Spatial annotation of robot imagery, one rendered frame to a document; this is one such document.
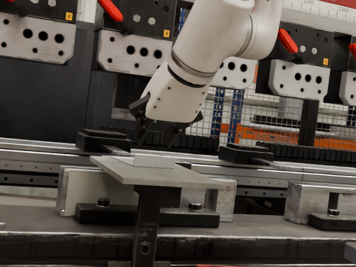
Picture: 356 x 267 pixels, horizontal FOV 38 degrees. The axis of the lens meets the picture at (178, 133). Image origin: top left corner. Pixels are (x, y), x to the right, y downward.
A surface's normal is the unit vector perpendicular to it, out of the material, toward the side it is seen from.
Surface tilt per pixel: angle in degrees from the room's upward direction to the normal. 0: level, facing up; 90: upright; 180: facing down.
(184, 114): 136
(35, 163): 90
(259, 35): 94
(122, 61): 90
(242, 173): 90
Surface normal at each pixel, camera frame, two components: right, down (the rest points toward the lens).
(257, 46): 0.33, 0.61
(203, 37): -0.34, 0.50
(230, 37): 0.44, 0.69
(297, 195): -0.93, -0.09
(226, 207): 0.36, 0.09
